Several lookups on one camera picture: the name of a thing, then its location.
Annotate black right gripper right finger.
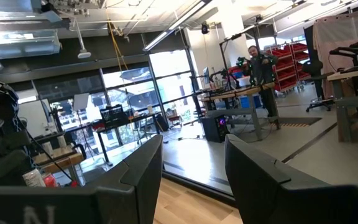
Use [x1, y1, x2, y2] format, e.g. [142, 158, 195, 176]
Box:
[224, 133, 358, 224]

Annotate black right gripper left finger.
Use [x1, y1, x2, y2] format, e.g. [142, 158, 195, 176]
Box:
[0, 134, 164, 224]

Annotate red Fanta can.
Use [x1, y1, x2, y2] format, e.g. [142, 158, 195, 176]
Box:
[41, 172, 58, 188]

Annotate white Celsius can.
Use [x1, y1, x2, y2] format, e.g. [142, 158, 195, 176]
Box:
[22, 169, 47, 188]

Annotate hazard striped floor mat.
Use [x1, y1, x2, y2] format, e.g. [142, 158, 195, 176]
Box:
[259, 116, 323, 128]

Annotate black plastic crate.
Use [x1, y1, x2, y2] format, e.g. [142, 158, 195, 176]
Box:
[99, 104, 129, 130]

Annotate black desk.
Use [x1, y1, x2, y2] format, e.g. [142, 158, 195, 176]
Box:
[63, 113, 164, 167]

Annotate black computer tower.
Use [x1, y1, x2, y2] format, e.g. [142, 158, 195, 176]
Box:
[200, 114, 231, 143]

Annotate black office chair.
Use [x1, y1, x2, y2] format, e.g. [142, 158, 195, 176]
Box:
[301, 58, 335, 113]

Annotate wooden workbench grey legs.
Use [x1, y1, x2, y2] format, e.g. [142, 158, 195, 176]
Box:
[326, 65, 358, 143]
[199, 81, 282, 141]

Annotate red bin storage rack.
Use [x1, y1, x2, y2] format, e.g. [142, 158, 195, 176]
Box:
[264, 42, 312, 94]

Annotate person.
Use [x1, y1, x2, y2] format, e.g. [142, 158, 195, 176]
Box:
[243, 45, 281, 118]

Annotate white hanging ceiling device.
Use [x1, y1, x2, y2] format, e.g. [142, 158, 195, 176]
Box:
[73, 18, 92, 60]

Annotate pink beige curtain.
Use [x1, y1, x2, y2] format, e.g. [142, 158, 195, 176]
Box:
[312, 4, 358, 99]

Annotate long ceiling light bar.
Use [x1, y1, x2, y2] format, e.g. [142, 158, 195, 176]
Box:
[142, 0, 214, 53]

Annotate black aluminium table frame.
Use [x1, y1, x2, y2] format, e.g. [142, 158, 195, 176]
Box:
[162, 169, 238, 208]

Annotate yellow hanging extension cord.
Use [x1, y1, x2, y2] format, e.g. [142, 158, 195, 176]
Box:
[106, 17, 130, 72]

